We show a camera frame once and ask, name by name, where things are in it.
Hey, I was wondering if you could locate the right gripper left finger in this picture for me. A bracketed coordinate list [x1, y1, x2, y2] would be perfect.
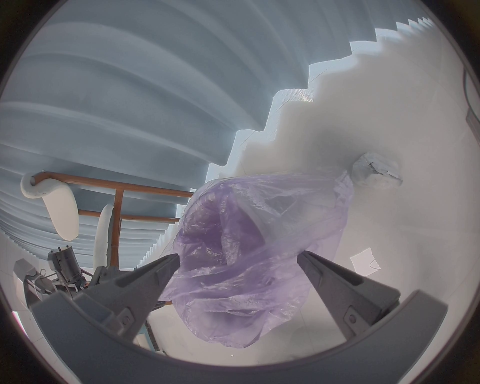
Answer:
[80, 253, 180, 338]

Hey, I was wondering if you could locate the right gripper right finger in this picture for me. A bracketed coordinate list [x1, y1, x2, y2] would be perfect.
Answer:
[298, 251, 401, 340]

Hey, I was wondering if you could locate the purple plastic bag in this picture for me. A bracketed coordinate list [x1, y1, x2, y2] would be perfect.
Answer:
[159, 170, 355, 349]

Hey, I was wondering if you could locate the white paper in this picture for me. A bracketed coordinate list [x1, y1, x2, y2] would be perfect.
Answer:
[352, 152, 404, 189]

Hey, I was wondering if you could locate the white cushioned wooden chair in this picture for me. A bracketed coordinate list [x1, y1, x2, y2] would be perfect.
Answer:
[20, 170, 194, 271]

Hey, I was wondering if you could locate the pale blue curtain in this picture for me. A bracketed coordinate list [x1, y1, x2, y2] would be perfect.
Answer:
[0, 0, 437, 271]

